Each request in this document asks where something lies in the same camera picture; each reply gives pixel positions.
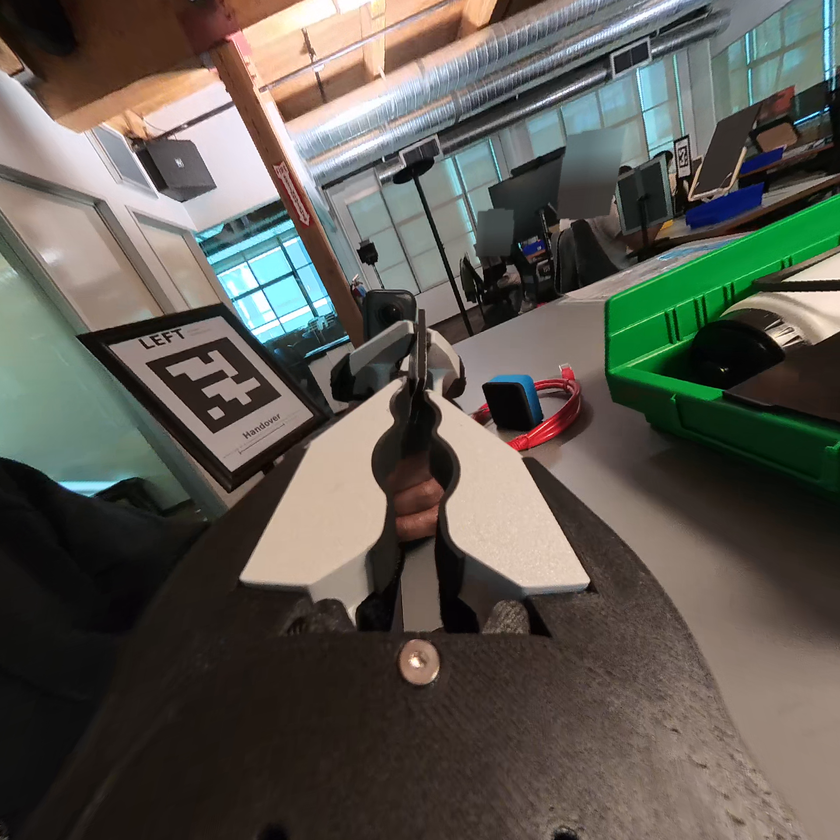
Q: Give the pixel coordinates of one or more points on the small monitor on stand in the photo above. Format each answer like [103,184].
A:
[646,197]

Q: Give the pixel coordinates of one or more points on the person's left hand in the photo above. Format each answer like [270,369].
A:
[413,505]

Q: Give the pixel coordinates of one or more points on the black flat sheet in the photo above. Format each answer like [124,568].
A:
[800,380]

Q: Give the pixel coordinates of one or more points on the air vent grille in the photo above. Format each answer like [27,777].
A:
[420,149]
[630,56]

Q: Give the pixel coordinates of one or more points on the green plastic bin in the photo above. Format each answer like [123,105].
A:
[656,341]

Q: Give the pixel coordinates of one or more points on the blue black eraser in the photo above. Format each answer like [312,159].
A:
[515,400]

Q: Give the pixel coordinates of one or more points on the wooden post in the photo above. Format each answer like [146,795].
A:
[289,216]

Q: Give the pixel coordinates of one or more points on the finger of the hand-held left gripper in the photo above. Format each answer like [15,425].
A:
[443,358]
[380,354]

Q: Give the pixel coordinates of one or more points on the black office chair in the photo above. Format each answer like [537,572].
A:
[485,289]

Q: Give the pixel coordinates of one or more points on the red fire extinguisher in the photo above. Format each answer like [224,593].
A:
[358,292]

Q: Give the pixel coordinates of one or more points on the silver ventilation duct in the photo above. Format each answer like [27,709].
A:
[472,111]
[459,72]

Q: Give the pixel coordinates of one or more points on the blue plastic bin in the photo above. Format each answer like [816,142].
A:
[728,203]

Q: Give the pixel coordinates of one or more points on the small marker tag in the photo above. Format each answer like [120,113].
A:
[682,156]

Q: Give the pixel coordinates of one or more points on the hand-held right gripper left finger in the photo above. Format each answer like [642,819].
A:
[315,512]

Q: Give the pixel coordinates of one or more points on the thin dark card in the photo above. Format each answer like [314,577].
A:
[417,354]

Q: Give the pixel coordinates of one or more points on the black wall speaker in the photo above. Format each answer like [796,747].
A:
[177,169]

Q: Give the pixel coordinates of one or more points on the white roll black cap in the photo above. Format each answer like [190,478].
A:
[735,348]

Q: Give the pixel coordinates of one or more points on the black framed marker sign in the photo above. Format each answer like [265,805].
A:
[197,387]

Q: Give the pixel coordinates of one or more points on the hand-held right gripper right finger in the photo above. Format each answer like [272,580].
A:
[518,531]

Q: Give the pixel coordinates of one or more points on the tilted black board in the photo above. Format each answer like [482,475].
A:
[725,148]

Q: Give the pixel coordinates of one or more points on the large dark monitor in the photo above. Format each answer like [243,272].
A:
[525,190]

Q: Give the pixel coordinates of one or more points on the black floor lamp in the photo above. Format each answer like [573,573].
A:
[433,223]

